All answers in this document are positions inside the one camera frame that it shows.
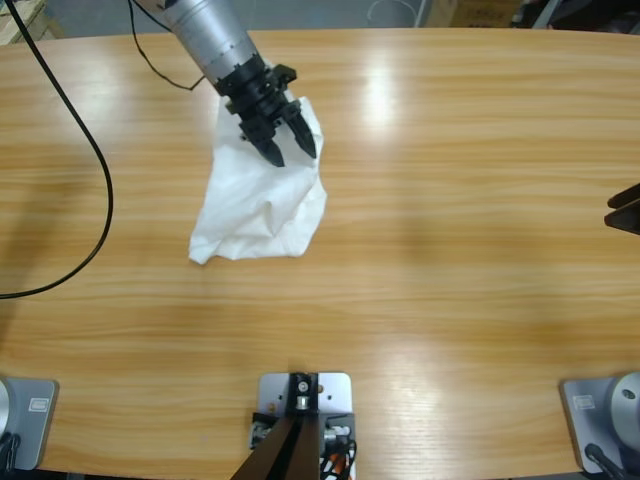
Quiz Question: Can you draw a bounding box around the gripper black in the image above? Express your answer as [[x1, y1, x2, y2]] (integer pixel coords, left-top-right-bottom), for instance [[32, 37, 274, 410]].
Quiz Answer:
[[216, 55, 319, 168]]

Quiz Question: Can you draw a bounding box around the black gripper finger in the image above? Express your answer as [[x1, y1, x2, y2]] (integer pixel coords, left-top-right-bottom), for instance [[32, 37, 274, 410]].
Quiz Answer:
[[606, 182, 640, 209], [603, 205, 640, 237]]

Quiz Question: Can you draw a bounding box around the white t-shirt with small print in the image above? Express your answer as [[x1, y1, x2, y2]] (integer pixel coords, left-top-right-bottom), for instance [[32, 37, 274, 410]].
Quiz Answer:
[[188, 63, 329, 266]]

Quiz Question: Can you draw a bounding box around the black background equipment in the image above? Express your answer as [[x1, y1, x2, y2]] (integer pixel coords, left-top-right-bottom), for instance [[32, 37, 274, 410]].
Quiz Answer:
[[514, 0, 640, 34]]

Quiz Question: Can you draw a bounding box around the brown cardboard box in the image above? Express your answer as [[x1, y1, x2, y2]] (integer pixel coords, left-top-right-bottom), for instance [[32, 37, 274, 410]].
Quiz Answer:
[[428, 0, 521, 29]]

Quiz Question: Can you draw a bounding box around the white grey mounting plate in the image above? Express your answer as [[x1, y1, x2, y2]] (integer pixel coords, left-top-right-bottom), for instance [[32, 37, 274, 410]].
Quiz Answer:
[[257, 370, 357, 480]]

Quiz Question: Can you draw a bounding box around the wooden pallet stack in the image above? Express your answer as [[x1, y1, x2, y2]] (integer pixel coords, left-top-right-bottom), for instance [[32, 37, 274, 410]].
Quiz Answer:
[[0, 0, 65, 46]]

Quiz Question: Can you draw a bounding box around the black clamp with silver connector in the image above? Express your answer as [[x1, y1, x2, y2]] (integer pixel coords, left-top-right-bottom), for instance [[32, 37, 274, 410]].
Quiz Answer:
[[249, 410, 275, 449], [322, 412, 357, 446]]

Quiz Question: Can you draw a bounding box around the arm grey base plate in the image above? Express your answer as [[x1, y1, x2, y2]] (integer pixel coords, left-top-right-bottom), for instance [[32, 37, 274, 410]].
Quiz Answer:
[[558, 370, 640, 474], [0, 377, 60, 472]]

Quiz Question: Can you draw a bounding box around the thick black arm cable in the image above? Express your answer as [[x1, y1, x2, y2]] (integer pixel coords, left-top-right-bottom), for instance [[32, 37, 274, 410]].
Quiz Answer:
[[0, 0, 115, 301]]

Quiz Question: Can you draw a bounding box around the base black cable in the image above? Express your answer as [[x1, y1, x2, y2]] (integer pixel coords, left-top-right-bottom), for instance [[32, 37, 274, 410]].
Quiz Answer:
[[0, 432, 22, 472], [583, 443, 629, 480]]

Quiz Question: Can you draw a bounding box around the orange cable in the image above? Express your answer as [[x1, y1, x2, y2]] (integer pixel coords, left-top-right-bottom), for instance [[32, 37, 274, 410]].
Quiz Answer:
[[319, 447, 359, 480]]

